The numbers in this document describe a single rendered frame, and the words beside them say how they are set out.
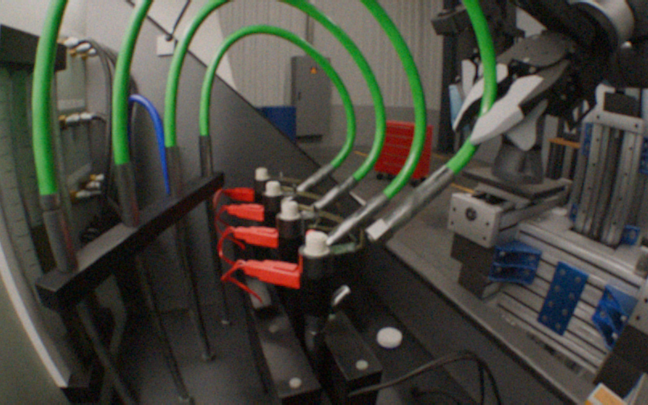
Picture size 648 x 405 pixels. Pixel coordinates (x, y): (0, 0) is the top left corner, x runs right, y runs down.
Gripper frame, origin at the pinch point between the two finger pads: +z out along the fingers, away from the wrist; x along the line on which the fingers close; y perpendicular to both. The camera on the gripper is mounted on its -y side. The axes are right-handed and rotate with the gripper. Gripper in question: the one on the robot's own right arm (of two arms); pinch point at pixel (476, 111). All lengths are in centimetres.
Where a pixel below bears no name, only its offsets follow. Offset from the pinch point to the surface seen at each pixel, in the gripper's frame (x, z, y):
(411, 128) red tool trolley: 320, 37, 223
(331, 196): 3.4, 12.2, -21.4
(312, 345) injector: -12.6, 21.1, -29.6
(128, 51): -4.6, -5.5, -43.7
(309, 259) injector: -13.0, 11.4, -29.9
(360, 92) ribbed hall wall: 671, -11, 325
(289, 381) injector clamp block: -15.3, 22.4, -32.6
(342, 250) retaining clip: -12.2, 11.5, -26.8
